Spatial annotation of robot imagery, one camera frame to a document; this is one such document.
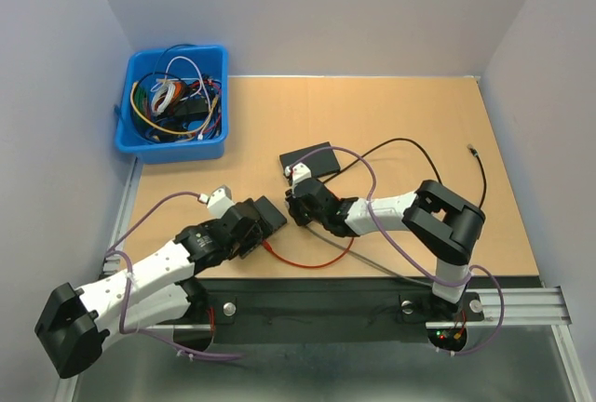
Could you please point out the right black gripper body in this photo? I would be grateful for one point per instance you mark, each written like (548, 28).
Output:
(302, 214)

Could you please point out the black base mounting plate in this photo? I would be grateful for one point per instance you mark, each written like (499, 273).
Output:
(210, 293)

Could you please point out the blue plastic bin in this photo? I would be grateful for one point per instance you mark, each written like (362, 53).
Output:
(159, 78)

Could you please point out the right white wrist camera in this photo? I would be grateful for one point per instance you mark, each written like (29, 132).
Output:
(297, 173)

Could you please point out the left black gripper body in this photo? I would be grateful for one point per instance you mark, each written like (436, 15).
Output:
(243, 245)

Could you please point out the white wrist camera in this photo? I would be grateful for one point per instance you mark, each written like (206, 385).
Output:
(218, 202)
(297, 173)

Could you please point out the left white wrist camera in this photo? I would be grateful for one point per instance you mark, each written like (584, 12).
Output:
(218, 202)

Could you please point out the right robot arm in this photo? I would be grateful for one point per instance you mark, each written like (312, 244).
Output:
(447, 224)

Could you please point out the aluminium frame rail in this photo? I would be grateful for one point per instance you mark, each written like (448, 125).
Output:
(171, 305)

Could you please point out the black network switch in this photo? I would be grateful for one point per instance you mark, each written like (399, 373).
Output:
(322, 163)
(271, 221)

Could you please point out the black adapter in bin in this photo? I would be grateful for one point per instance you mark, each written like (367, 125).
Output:
(195, 108)

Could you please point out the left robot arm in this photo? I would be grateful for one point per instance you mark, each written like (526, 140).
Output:
(76, 324)

